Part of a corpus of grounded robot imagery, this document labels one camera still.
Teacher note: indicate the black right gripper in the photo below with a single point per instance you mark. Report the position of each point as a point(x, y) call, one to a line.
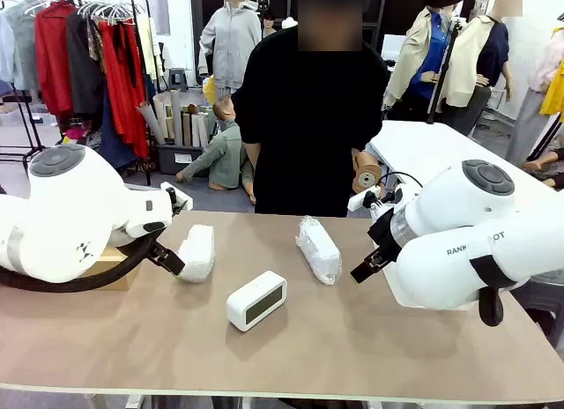
point(388, 230)

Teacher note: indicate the white foam clock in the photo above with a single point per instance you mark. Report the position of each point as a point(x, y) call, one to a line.
point(198, 255)

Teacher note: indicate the clear bubble clock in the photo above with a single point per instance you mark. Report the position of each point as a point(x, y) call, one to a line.
point(319, 250)

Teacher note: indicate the white digital alarm clock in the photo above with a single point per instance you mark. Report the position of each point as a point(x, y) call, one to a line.
point(257, 301)

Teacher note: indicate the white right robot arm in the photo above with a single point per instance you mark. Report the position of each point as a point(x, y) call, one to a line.
point(440, 268)

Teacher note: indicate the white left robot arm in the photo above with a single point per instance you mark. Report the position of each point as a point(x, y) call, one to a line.
point(66, 206)

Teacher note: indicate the open brown cardboard box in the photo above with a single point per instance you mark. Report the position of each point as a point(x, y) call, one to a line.
point(110, 272)

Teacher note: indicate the brown cardboard spool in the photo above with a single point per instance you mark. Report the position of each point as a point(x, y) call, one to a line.
point(368, 177)

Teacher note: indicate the dark grey storage bin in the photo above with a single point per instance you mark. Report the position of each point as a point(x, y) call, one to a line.
point(169, 160)

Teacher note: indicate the seated mannequin green jacket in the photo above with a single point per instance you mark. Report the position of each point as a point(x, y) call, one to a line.
point(224, 153)

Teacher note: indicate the white work table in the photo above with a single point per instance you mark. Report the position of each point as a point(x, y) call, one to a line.
point(423, 149)

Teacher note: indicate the thin brown paper roll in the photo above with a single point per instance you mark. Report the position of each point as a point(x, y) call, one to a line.
point(186, 131)

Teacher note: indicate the white paper roll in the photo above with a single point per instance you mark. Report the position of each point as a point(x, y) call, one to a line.
point(204, 131)
point(195, 131)

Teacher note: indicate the slanted grey paper roll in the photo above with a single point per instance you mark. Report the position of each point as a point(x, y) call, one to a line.
point(150, 122)

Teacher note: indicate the tall grey paper roll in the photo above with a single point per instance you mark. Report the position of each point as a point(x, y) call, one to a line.
point(176, 118)

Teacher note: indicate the wide beige paper roll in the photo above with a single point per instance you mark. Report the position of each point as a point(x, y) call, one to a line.
point(161, 113)

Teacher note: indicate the person in black shirt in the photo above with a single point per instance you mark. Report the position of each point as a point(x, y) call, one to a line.
point(308, 118)

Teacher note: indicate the yellow bag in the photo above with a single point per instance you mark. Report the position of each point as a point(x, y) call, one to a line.
point(210, 91)

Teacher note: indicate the black plastic stool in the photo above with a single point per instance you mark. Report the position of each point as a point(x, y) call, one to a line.
point(544, 312)

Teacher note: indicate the grey plastic step stool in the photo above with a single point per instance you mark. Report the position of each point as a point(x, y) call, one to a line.
point(177, 72)

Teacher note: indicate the long red hanging dress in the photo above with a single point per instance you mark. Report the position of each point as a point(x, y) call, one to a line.
point(119, 74)

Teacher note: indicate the lying bare mannequin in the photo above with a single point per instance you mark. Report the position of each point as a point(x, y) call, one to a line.
point(539, 164)

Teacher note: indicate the black stand pole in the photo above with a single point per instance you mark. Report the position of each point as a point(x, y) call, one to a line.
point(445, 65)

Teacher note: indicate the black hanging garment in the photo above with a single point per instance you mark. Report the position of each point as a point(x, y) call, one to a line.
point(83, 65)

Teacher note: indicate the cream hanging garment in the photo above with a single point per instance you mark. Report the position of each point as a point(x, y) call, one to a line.
point(147, 47)

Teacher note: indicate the mannequin grey skirt yellow cloth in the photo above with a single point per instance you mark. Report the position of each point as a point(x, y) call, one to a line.
point(529, 118)

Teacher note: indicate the mannequin beige jacket blue shirt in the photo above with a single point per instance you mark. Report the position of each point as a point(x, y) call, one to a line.
point(414, 52)

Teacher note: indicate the mannequin cream vest navy shirt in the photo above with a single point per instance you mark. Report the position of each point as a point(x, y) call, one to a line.
point(471, 52)

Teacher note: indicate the red hanging shirt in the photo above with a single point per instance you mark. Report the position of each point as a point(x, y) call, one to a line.
point(53, 52)

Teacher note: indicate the light grey hanging garment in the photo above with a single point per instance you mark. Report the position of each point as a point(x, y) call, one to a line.
point(22, 39)

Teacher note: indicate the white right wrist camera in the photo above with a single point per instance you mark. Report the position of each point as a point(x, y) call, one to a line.
point(361, 199)

